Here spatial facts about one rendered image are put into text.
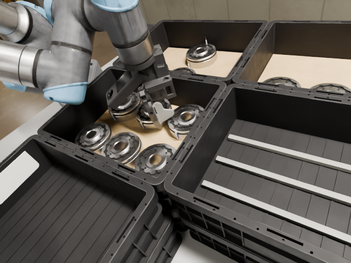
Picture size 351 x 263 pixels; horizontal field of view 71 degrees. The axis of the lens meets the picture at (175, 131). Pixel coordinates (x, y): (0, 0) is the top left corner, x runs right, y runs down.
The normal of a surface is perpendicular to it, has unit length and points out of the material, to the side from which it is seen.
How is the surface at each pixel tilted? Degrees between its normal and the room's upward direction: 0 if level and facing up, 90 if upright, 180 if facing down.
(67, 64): 61
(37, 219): 0
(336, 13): 90
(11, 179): 90
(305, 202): 0
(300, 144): 0
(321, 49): 90
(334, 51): 90
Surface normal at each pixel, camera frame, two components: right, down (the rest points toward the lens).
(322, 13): -0.64, 0.65
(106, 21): -0.40, 0.78
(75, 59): 0.62, 0.19
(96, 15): -0.44, 0.57
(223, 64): -0.24, -0.67
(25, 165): 0.83, 0.24
